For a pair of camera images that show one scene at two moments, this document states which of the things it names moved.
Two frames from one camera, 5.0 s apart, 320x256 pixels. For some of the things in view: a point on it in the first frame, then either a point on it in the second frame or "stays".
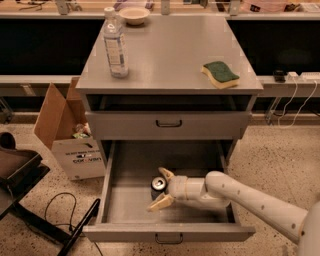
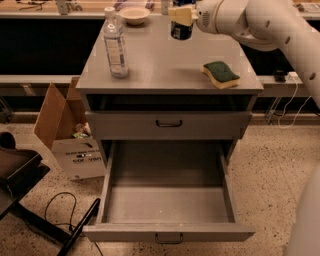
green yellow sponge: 221,75 stays
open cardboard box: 62,123 stays
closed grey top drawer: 168,125 stays
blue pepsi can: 158,187 -> 179,30
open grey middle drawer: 127,168 stays
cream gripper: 179,189 -> 206,18
